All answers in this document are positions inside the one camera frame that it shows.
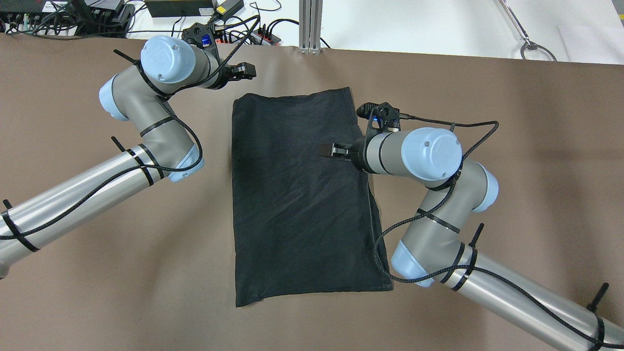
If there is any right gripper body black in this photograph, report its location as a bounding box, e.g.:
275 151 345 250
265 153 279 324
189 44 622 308
341 137 371 173

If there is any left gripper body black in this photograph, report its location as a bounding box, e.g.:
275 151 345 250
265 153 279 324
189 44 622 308
210 62 244 89

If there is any black t-shirt with logo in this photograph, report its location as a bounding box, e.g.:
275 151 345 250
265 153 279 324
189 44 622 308
231 87 393 307

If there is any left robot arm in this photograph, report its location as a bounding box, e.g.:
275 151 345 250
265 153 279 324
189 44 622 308
0 34 256 278

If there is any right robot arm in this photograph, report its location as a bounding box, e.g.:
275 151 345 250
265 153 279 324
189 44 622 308
319 127 623 351

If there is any black orange usb hub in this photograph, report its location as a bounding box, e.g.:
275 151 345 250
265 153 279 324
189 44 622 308
251 27 282 46

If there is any black power adapter yellow label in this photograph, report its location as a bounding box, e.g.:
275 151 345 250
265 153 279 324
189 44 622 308
214 0 244 20

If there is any black mini pc box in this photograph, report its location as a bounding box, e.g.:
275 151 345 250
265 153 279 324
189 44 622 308
144 0 219 18

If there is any metal reacher tool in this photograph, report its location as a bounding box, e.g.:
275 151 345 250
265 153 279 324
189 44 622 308
498 0 558 62

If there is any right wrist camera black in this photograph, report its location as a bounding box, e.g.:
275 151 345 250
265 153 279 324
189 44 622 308
356 102 401 135

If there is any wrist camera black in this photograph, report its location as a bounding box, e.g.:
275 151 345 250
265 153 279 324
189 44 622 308
356 102 401 135
181 22 217 50

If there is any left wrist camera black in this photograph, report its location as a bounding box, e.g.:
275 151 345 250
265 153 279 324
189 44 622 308
181 22 217 50

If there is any aluminium frame post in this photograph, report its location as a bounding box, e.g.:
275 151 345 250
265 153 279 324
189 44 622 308
298 0 323 55

